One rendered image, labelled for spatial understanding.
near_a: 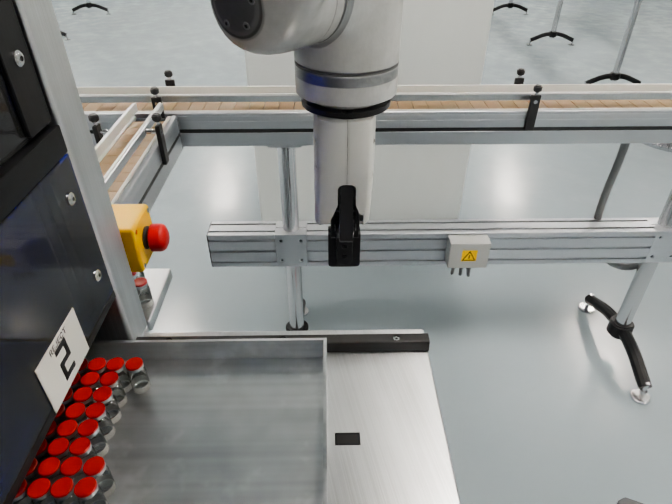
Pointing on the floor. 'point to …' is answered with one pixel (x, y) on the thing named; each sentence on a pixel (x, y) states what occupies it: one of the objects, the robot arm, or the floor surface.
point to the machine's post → (82, 162)
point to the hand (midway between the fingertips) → (343, 246)
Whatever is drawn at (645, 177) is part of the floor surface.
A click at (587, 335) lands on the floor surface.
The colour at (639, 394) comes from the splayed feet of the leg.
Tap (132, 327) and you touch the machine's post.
